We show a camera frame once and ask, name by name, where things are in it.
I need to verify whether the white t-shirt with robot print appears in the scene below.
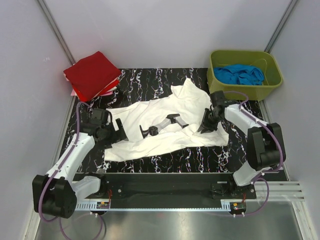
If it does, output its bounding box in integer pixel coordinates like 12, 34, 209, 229
104, 78, 229, 162

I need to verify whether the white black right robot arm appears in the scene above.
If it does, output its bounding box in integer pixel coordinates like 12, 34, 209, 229
198, 104, 286, 187

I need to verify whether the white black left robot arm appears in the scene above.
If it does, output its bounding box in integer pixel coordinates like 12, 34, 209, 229
32, 118, 128, 219

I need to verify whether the folded pink t-shirt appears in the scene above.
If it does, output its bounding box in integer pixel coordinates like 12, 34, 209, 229
70, 86, 117, 97

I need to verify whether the crumpled blue t-shirt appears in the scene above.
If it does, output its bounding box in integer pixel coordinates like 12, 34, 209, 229
213, 64, 265, 86

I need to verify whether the olive green plastic bin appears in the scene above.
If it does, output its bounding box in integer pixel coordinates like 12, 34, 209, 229
207, 50, 283, 101

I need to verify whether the folded dark red t-shirt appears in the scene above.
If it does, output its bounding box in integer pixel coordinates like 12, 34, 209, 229
63, 51, 121, 86

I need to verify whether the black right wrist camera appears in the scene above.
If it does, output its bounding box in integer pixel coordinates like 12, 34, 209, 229
209, 90, 239, 108

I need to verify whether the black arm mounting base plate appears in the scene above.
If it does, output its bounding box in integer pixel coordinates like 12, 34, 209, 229
74, 172, 257, 201

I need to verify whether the grey slotted cable duct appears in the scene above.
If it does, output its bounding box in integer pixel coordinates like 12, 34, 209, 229
75, 199, 231, 212

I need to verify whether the left aluminium frame post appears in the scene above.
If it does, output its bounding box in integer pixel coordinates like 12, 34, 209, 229
35, 0, 76, 65

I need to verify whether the aluminium frame post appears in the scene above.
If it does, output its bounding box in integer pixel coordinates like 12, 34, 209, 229
264, 0, 300, 54
35, 0, 76, 65

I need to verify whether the right aluminium frame post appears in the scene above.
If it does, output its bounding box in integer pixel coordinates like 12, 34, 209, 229
264, 0, 300, 54

